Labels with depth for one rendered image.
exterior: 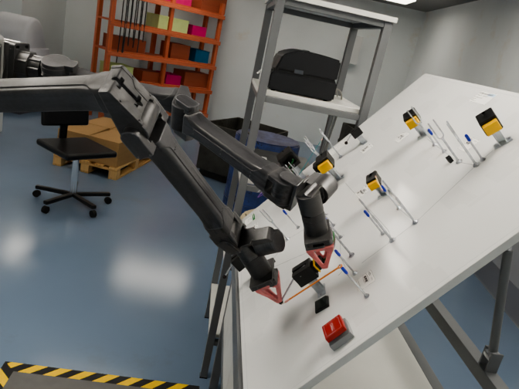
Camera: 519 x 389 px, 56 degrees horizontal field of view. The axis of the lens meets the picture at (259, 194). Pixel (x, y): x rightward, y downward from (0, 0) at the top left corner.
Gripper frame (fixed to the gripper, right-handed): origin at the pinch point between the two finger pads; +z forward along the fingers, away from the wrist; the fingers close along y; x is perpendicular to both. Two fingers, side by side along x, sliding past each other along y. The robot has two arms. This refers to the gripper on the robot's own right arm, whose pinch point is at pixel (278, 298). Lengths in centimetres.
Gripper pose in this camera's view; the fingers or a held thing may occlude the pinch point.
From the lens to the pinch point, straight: 132.4
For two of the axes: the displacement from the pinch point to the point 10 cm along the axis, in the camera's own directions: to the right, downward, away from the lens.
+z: 4.8, 8.1, 3.4
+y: 0.7, -4.2, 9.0
